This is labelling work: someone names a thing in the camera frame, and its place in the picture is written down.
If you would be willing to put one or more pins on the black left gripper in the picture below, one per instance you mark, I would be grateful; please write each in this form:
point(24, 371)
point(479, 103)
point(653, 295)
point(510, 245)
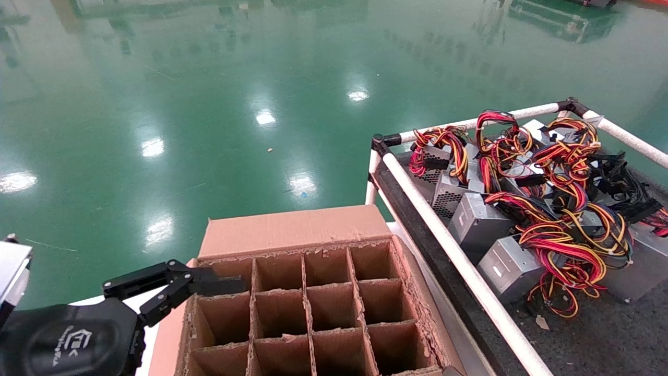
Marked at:
point(62, 344)

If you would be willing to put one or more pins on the cardboard box with dividers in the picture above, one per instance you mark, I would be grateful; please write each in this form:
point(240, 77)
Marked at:
point(292, 232)

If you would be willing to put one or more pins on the grey mesh power supply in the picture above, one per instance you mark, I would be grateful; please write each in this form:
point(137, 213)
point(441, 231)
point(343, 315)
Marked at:
point(449, 198)
point(437, 151)

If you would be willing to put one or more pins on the grey metal power supply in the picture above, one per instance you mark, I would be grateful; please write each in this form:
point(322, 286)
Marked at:
point(474, 172)
point(537, 130)
point(592, 222)
point(477, 224)
point(509, 269)

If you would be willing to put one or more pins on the small cardboard scrap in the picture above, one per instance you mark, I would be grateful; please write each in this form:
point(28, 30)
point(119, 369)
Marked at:
point(543, 322)

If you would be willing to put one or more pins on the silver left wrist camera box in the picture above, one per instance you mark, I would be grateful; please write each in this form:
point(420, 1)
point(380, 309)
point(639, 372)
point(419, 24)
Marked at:
point(13, 266)

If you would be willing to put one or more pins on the white pipe cart frame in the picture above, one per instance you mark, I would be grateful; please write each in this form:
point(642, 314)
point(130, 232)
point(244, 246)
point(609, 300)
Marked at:
point(433, 219)

